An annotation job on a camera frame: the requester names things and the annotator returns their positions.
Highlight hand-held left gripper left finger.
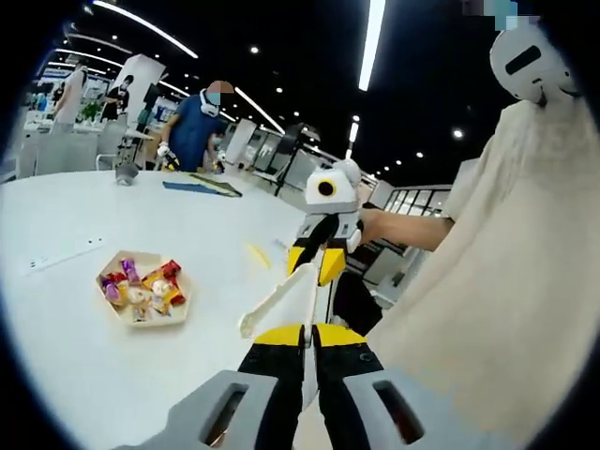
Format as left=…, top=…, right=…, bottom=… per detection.
left=166, top=322, right=311, bottom=450

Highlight person's right hand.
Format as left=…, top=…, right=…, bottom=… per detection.
left=358, top=208, right=393, bottom=246

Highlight black camera tripod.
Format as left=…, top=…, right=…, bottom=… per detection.
left=273, top=123, right=323, bottom=197

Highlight cream hexagonal container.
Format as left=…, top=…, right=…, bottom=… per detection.
left=95, top=250, right=196, bottom=329

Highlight small purple food packet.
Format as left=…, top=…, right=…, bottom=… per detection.
left=120, top=258, right=141, bottom=286

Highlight frosted desk partition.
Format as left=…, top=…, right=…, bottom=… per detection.
left=33, top=132, right=100, bottom=178

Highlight yellow cloth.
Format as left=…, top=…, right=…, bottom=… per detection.
left=188, top=172, right=227, bottom=188

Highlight round ceiling downlights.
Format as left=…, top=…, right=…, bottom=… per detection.
left=247, top=44, right=465, bottom=173

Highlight black office chair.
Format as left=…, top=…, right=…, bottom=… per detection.
left=331, top=270, right=384, bottom=335

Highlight white worn chest device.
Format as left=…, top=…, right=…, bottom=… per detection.
left=488, top=28, right=581, bottom=108

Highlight yellow paper strip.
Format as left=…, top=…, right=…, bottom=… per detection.
left=246, top=243, right=273, bottom=270

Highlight large purple food packet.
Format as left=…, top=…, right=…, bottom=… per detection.
left=101, top=279, right=126, bottom=302

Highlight person's beige shirt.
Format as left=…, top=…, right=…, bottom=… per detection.
left=367, top=98, right=600, bottom=450

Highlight dark cloth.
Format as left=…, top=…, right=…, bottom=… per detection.
left=201, top=180, right=244, bottom=199

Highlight curved ceiling light strip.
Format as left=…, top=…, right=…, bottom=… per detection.
left=92, top=0, right=200, bottom=60
left=232, top=86, right=286, bottom=136
left=357, top=0, right=387, bottom=92

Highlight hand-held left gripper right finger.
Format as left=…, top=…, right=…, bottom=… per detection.
left=312, top=322, right=454, bottom=450

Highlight table power socket strip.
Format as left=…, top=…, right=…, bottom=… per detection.
left=24, top=237, right=106, bottom=277

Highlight grey crumpled cloth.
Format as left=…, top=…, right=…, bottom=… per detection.
left=114, top=161, right=139, bottom=186

